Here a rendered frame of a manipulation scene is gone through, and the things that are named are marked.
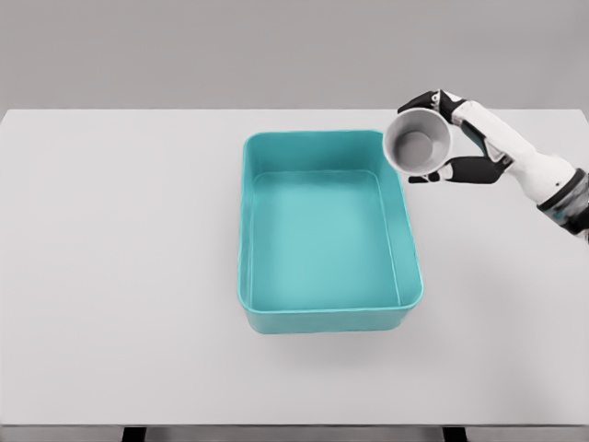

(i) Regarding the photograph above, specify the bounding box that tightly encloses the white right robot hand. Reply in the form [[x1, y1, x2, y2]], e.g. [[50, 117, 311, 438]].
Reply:
[[397, 88, 537, 186]]

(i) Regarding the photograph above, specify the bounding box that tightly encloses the white paper cup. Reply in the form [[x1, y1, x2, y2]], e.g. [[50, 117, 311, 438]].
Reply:
[[382, 107, 456, 176]]

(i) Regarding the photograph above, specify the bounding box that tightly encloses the teal plastic basket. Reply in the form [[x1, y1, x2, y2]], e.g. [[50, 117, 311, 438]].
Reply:
[[237, 129, 424, 336]]

